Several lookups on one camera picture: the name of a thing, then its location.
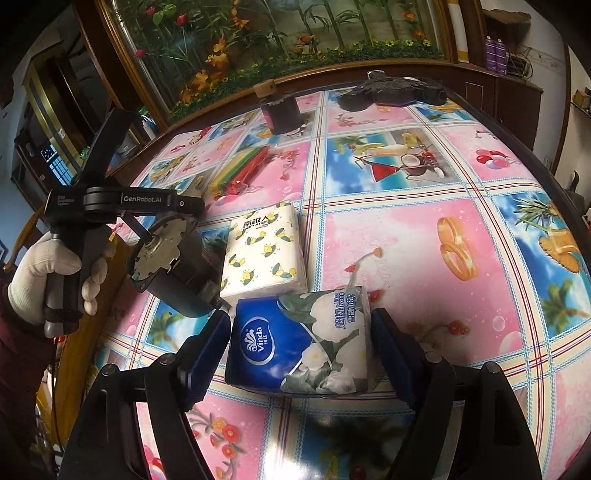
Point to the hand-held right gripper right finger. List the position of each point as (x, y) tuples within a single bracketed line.
[(392, 355)]

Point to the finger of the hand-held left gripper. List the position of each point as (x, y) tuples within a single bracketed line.
[(113, 143)]

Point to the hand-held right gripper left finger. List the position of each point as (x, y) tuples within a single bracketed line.
[(207, 364)]

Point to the blue tissue pack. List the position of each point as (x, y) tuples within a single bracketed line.
[(300, 341)]

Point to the person's left forearm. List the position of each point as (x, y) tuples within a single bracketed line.
[(18, 364)]

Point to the person's left hand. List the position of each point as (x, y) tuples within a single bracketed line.
[(37, 272)]

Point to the bundle of coloured straws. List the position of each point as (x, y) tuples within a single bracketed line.
[(242, 170)]

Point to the white lemon print tissue pack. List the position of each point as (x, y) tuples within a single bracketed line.
[(263, 249)]

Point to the cardboard box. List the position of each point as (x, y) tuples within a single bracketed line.
[(74, 355)]

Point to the printed tablecloth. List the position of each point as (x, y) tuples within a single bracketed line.
[(397, 207)]

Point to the dark jar with wooden lid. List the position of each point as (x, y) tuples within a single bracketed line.
[(280, 110)]

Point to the fish tank with artificial plants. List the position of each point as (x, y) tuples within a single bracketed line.
[(277, 41)]

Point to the black lumpy object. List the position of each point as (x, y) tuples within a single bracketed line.
[(392, 92)]

